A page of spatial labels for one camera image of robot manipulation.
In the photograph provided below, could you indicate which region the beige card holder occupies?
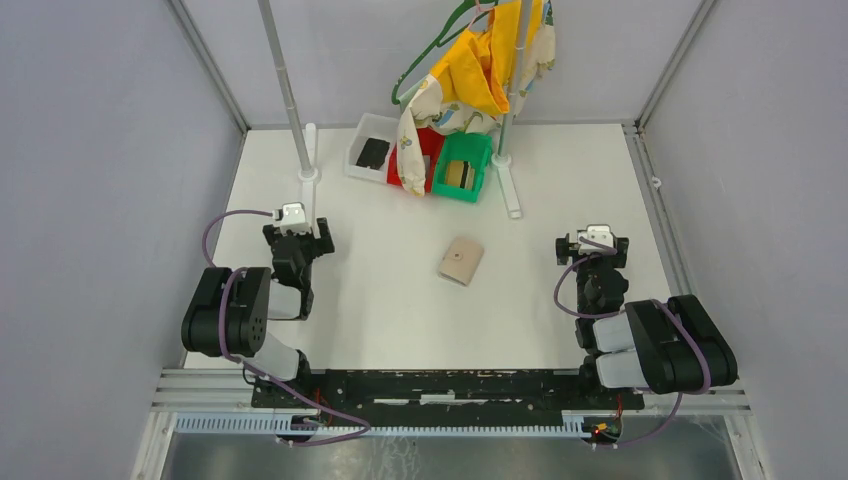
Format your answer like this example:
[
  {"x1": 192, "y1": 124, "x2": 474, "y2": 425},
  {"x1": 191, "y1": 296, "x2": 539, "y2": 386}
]
[{"x1": 437, "y1": 236, "x2": 484, "y2": 286}]

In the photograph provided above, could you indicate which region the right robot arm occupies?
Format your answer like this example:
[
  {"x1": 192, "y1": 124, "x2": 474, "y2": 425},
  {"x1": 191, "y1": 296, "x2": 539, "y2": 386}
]
[{"x1": 553, "y1": 225, "x2": 738, "y2": 408}]

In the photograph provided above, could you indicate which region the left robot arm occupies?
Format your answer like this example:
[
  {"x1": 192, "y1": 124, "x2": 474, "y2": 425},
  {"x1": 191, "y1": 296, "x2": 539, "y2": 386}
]
[{"x1": 181, "y1": 217, "x2": 335, "y2": 408}]

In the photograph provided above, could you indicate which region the black card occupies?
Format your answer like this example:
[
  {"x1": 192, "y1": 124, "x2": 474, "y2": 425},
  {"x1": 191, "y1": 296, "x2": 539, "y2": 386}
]
[{"x1": 355, "y1": 137, "x2": 390, "y2": 170}]

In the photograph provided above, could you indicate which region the gold card with stripe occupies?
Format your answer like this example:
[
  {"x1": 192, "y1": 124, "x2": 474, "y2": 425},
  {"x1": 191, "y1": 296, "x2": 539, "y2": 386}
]
[{"x1": 444, "y1": 160, "x2": 476, "y2": 190}]

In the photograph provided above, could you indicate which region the left white rack foot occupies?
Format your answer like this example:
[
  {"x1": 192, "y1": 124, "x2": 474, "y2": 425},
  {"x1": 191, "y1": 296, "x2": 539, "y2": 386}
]
[{"x1": 296, "y1": 123, "x2": 321, "y2": 231}]

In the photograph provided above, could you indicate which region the left metal rack pole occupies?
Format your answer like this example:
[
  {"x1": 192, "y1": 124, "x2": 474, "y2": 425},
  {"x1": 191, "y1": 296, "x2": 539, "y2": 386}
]
[{"x1": 257, "y1": 0, "x2": 315, "y2": 178}]

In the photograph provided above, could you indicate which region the metal rack pole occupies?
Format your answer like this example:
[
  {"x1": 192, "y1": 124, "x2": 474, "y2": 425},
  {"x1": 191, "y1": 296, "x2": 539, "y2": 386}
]
[
  {"x1": 494, "y1": 0, "x2": 534, "y2": 165},
  {"x1": 257, "y1": 0, "x2": 315, "y2": 178}
]

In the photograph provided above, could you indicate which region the clear plastic bin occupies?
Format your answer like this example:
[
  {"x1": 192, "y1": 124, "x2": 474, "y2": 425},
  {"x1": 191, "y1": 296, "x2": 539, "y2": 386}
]
[{"x1": 344, "y1": 113, "x2": 399, "y2": 184}]

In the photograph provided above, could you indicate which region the right metal rack pole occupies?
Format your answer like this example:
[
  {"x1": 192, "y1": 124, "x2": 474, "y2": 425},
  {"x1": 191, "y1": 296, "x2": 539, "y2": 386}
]
[{"x1": 494, "y1": 0, "x2": 534, "y2": 165}]

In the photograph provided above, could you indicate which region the green plastic bin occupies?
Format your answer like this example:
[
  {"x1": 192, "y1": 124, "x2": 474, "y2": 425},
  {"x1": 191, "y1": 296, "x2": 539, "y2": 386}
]
[{"x1": 431, "y1": 132, "x2": 492, "y2": 203}]

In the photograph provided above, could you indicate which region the red plastic bin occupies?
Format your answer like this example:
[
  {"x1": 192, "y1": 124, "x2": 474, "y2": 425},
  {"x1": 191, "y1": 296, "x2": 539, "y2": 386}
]
[{"x1": 386, "y1": 126, "x2": 445, "y2": 196}]

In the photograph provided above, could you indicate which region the yellow patterned garment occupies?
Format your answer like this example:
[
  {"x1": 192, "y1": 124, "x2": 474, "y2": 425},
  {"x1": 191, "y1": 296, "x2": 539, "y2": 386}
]
[{"x1": 396, "y1": 1, "x2": 556, "y2": 165}]

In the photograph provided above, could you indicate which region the green clothes hanger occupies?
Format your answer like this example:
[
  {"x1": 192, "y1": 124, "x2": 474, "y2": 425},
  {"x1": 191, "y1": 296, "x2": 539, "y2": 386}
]
[{"x1": 391, "y1": 0, "x2": 500, "y2": 110}]

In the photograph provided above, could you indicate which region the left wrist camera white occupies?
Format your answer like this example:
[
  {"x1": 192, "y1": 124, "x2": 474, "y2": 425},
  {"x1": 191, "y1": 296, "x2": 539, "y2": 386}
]
[{"x1": 272, "y1": 202, "x2": 312, "y2": 235}]

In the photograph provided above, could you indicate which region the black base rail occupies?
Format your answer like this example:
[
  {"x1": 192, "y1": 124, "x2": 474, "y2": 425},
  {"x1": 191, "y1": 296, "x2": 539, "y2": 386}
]
[{"x1": 250, "y1": 368, "x2": 645, "y2": 429}]

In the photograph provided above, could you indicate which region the white slotted cable duct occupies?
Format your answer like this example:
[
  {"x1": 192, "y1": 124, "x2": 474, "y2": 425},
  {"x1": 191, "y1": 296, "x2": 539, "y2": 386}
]
[{"x1": 173, "y1": 413, "x2": 587, "y2": 439}]

